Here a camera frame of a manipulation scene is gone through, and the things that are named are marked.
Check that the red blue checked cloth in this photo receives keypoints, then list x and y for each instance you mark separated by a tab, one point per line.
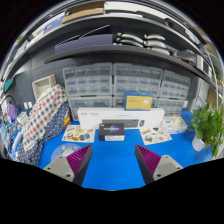
43	113

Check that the long white keyboard box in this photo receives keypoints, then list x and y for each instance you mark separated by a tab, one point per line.
100	115

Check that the grey small-drawer cabinet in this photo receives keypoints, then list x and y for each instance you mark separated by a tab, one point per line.
88	80
175	85
138	78

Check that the printed sticker sheet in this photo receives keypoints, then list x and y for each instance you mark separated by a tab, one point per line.
78	134
155	136

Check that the yellow and blue box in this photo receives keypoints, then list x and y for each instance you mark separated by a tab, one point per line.
138	102

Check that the white and blue carton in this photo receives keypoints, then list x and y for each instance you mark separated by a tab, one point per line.
173	130

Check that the beige woven basket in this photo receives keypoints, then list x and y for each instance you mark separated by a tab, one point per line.
43	86

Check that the green plant in white pot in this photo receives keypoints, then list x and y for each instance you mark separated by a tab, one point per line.
208	126

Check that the small black box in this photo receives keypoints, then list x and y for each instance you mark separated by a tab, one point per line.
111	131

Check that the grey large-drawer cabinet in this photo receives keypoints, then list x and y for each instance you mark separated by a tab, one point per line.
171	106
118	101
90	103

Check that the round blue printed mouse pad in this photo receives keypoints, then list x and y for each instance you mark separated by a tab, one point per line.
61	151

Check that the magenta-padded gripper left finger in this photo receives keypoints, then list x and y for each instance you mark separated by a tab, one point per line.
63	166

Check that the dark wall shelf unit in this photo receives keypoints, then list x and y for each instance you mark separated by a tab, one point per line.
116	50

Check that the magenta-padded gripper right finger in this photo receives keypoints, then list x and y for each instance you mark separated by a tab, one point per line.
163	166

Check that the navy polka dot cloth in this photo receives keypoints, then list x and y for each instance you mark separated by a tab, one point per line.
55	128

